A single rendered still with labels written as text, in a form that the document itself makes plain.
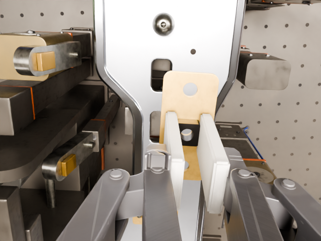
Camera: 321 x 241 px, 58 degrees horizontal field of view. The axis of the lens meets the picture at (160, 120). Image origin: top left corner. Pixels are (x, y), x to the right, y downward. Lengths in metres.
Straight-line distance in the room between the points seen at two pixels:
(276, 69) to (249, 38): 0.29
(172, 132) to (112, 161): 0.70
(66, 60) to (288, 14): 0.56
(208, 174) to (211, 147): 0.01
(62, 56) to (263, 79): 0.31
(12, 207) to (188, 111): 0.25
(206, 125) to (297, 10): 0.66
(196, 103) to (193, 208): 0.38
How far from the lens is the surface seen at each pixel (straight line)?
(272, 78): 0.50
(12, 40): 0.43
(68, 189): 0.61
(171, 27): 0.41
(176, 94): 0.20
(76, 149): 0.47
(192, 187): 0.54
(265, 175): 0.56
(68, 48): 0.46
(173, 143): 0.15
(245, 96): 0.81
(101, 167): 0.85
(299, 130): 0.89
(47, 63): 0.40
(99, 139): 0.52
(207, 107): 0.21
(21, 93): 0.42
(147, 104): 0.47
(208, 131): 0.17
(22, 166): 0.35
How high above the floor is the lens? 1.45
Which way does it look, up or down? 71 degrees down
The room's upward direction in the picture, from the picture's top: 177 degrees counter-clockwise
